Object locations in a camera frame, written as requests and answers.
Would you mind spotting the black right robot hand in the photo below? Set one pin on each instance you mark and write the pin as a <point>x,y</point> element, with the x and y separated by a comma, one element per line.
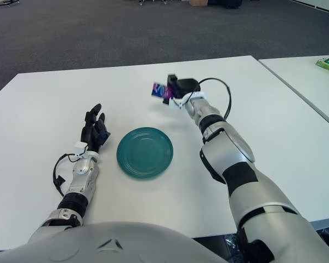
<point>185,86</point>

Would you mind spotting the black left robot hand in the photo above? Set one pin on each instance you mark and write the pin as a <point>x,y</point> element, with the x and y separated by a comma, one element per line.
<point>94,134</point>

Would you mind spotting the teal green round plate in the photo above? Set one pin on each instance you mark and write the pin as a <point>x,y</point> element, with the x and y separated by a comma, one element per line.
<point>144,153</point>

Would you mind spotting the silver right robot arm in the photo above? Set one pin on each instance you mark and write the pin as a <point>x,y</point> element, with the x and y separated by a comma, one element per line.
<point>235,164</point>

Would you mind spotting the blue purple gum pack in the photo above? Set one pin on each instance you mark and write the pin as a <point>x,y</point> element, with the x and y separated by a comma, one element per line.
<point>159,90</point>

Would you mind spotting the grey robot torso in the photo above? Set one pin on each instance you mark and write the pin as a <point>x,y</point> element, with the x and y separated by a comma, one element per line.
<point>112,243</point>

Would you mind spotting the black stand base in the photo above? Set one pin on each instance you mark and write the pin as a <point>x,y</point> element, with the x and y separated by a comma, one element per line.
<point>5,2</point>

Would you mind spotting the brown cardboard box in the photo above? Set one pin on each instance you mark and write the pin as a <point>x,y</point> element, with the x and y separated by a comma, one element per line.
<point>198,2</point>

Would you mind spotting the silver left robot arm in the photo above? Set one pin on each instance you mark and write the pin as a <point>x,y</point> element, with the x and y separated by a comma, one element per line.
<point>82,175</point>

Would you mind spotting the black cabinet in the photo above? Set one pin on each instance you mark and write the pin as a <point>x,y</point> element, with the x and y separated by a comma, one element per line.
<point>224,3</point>

